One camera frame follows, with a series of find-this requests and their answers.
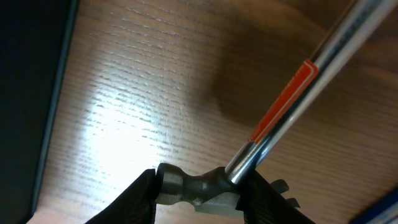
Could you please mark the dark green open box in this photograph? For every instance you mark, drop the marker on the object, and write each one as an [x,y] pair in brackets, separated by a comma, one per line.
[35,39]

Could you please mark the small claw hammer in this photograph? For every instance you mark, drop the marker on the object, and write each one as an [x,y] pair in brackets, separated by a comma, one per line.
[216,192]

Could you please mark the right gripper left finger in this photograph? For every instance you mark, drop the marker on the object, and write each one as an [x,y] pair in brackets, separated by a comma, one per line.
[134,206]

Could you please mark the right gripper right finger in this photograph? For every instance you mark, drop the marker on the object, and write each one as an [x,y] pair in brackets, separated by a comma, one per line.
[262,202]

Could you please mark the precision screwdriver set case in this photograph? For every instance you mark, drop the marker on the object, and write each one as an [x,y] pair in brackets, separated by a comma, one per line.
[383,211]

